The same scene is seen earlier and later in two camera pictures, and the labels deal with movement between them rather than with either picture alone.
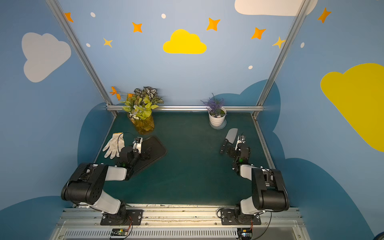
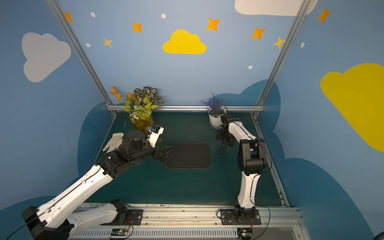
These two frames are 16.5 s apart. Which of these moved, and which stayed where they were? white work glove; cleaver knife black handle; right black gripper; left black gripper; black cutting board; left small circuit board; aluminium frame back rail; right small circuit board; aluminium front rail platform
Moved: left black gripper; black cutting board; right black gripper
Stayed: white work glove; aluminium front rail platform; left small circuit board; aluminium frame back rail; right small circuit board; cleaver knife black handle
